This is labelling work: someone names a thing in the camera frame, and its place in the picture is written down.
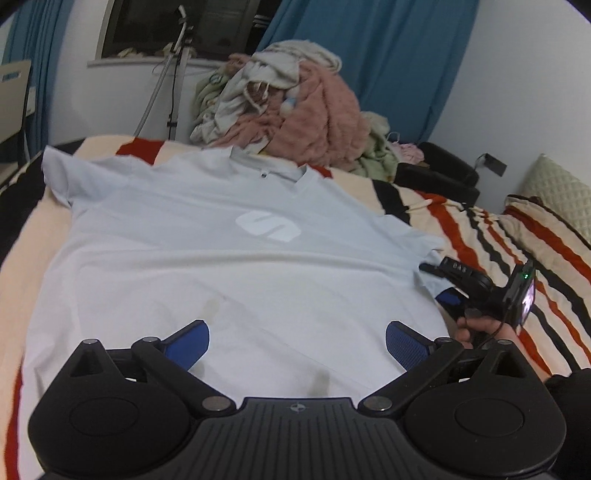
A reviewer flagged pale green patched blanket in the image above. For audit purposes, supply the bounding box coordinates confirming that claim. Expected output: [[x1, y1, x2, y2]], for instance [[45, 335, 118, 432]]
[[191, 71, 232, 132]]

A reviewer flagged grey white garment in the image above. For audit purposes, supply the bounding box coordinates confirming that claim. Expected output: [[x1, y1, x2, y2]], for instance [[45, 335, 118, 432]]
[[189, 39, 342, 144]]

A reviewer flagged pale green fleece garment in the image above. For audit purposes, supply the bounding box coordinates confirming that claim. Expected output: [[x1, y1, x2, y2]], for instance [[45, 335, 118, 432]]
[[353, 111, 402, 183]]

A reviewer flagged person's right hand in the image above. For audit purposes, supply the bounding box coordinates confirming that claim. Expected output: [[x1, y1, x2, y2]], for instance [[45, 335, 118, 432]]
[[455, 316, 527, 352]]

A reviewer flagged white t-shirt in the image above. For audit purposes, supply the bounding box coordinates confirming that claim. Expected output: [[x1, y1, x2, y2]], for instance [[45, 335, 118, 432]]
[[21, 145, 455, 402]]

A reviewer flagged black wall socket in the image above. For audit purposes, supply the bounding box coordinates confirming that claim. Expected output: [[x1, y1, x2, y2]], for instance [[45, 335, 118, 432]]
[[475, 153, 508, 176]]

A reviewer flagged dark window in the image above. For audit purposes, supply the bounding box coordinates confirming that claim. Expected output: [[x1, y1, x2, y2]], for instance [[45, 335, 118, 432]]
[[95, 0, 287, 61]]

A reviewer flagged white black chair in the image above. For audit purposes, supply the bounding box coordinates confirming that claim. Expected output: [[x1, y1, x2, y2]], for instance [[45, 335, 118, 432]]
[[0, 58, 33, 162]]

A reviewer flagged blue curtain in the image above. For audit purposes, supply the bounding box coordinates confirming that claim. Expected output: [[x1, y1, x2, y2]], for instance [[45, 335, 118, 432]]
[[0, 0, 77, 160], [256, 0, 481, 144]]

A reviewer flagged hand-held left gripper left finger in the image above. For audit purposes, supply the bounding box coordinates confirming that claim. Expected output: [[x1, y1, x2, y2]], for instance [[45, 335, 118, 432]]
[[56, 319, 237, 419]]

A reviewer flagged small pink cloth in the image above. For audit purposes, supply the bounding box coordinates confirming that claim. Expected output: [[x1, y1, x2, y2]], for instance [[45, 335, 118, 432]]
[[392, 141, 426, 164]]

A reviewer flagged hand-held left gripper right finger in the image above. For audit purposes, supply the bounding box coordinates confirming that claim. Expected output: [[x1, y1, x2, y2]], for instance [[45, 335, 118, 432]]
[[358, 320, 539, 420]]

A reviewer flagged quilted cream pillow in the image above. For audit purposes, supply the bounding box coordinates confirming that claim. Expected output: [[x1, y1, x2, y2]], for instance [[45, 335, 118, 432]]
[[519, 154, 591, 222]]

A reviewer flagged garment steamer stand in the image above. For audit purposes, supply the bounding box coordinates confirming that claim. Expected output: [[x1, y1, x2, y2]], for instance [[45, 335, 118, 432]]
[[134, 4, 197, 141]]

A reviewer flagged black armchair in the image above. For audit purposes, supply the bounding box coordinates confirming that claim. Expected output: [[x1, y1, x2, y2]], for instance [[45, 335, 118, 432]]
[[394, 141, 481, 206]]

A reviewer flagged striped fleece blanket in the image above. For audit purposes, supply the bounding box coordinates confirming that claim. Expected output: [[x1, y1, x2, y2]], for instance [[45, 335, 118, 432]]
[[0, 134, 591, 480]]

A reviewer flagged pink fleece garment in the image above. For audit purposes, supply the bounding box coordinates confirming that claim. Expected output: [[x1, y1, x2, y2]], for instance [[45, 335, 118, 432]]
[[228, 53, 370, 169]]

